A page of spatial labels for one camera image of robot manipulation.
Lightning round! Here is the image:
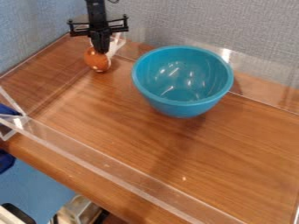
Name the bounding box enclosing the brown spotted toy mushroom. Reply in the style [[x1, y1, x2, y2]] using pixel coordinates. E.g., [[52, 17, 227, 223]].
[[84, 46, 116, 73]]

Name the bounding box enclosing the blue cloth object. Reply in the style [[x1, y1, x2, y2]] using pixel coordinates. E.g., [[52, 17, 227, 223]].
[[0, 103, 21, 174]]

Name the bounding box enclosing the blue plastic bowl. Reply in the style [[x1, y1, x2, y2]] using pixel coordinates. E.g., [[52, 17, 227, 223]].
[[132, 45, 233, 118]]

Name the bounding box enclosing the clear acrylic back barrier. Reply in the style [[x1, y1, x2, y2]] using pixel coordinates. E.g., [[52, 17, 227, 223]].
[[205, 43, 299, 115]]

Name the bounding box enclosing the clear acrylic front barrier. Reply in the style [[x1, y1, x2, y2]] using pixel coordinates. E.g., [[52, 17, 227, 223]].
[[0, 114, 245, 224]]

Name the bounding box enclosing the black and white object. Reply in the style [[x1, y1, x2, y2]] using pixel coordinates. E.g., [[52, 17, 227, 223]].
[[0, 203, 36, 224]]

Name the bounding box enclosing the clear acrylic barrier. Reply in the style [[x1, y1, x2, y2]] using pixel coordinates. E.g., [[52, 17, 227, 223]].
[[0, 114, 245, 224], [205, 43, 299, 115]]

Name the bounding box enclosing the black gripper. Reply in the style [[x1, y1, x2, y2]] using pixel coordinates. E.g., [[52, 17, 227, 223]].
[[66, 14, 128, 53]]

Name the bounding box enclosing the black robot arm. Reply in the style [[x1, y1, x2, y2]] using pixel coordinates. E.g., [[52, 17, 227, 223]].
[[68, 0, 128, 53]]

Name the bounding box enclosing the clear acrylic corner bracket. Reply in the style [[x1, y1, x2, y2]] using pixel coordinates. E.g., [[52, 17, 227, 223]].
[[97, 31, 127, 52]]

